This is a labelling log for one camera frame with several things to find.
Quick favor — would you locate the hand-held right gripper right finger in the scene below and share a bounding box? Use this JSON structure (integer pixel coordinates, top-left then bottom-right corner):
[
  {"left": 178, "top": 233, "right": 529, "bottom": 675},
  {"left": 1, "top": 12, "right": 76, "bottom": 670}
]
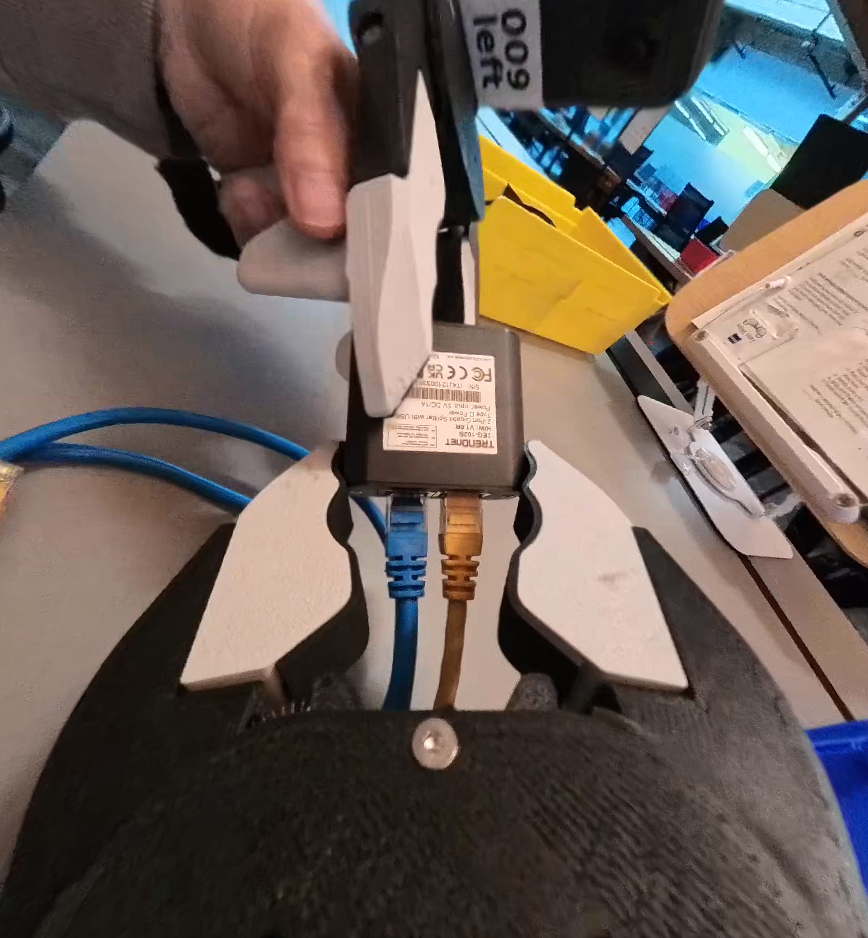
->
[{"left": 498, "top": 440, "right": 692, "bottom": 693}]

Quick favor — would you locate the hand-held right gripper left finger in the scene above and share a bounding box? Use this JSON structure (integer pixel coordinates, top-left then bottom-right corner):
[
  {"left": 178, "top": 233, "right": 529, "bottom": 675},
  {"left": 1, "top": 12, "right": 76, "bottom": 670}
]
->
[{"left": 179, "top": 440, "right": 370, "bottom": 693}]

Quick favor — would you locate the yellow plastic storage bin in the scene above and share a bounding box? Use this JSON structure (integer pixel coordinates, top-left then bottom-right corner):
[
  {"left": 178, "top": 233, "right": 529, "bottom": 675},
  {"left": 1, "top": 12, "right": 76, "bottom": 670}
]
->
[{"left": 477, "top": 135, "right": 673, "bottom": 354}]

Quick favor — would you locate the black ethernet splitter box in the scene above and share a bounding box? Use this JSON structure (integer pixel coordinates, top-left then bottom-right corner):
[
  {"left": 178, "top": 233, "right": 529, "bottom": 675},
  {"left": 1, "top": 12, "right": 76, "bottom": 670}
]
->
[{"left": 342, "top": 322, "right": 526, "bottom": 503}]

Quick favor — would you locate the yellow ethernet cable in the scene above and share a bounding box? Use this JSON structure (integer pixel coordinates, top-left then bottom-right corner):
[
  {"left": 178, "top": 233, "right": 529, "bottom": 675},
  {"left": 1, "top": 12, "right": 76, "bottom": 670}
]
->
[{"left": 0, "top": 453, "right": 485, "bottom": 710}]

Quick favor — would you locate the blue ethernet cable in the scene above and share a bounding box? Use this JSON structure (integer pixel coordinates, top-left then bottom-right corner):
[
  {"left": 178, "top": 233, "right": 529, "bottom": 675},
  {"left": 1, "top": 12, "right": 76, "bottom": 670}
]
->
[{"left": 0, "top": 408, "right": 429, "bottom": 712}]

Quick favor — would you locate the light grey desk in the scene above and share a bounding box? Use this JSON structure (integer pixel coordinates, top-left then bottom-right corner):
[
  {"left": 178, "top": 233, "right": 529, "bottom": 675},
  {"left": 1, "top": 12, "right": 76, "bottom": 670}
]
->
[{"left": 0, "top": 121, "right": 846, "bottom": 917}]

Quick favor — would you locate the person's left hand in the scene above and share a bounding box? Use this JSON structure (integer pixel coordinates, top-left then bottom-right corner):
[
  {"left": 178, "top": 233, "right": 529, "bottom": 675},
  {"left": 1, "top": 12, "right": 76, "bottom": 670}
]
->
[{"left": 157, "top": 0, "right": 362, "bottom": 246}]

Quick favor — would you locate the black monitor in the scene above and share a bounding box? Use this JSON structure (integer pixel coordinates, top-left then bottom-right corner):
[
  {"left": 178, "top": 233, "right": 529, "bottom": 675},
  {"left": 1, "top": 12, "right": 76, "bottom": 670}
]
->
[{"left": 771, "top": 113, "right": 868, "bottom": 211}]

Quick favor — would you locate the wooden document stand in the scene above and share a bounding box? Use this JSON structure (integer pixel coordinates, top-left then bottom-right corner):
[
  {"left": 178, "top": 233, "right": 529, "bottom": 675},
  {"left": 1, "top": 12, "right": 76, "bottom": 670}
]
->
[{"left": 635, "top": 172, "right": 868, "bottom": 580}]

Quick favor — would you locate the blue plastic storage bin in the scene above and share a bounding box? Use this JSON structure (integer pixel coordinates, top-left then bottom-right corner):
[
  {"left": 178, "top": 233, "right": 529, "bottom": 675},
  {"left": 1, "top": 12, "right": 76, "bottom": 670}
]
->
[{"left": 804, "top": 718, "right": 868, "bottom": 938}]

